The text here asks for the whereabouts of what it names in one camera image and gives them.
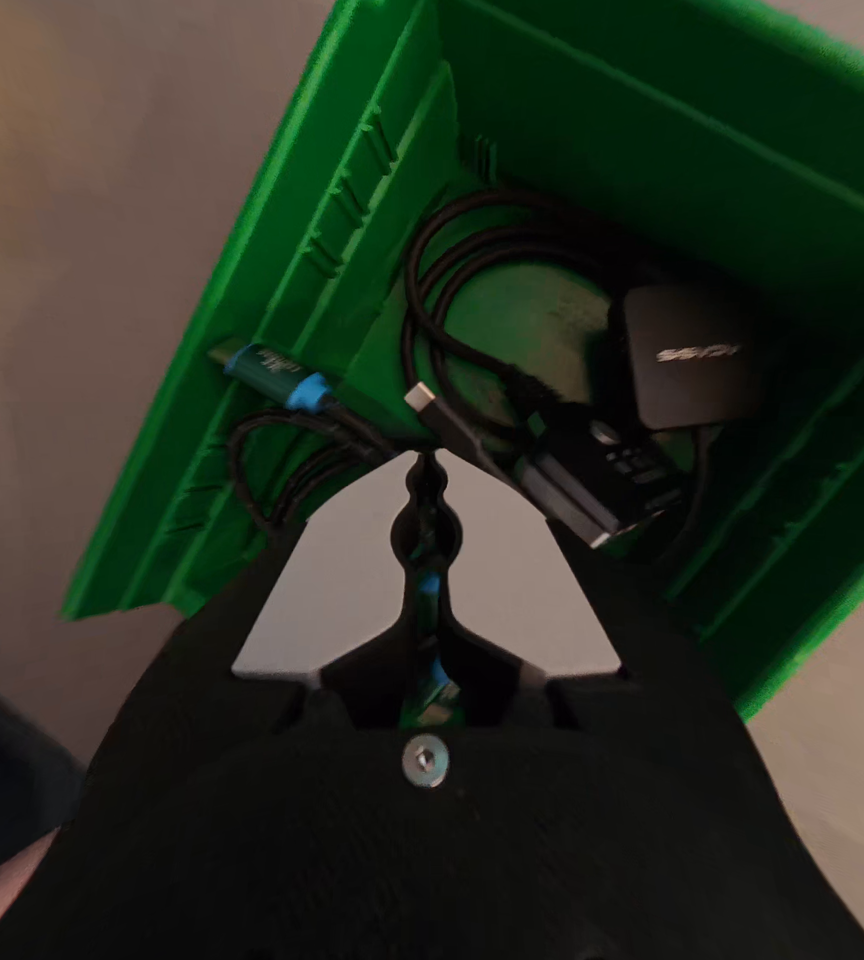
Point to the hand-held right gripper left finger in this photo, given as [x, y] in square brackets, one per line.
[327, 600]

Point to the green plastic bin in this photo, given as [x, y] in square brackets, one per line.
[582, 90]

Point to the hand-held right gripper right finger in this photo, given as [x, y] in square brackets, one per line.
[537, 600]

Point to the silver grey usb adapter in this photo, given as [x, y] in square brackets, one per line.
[560, 488]

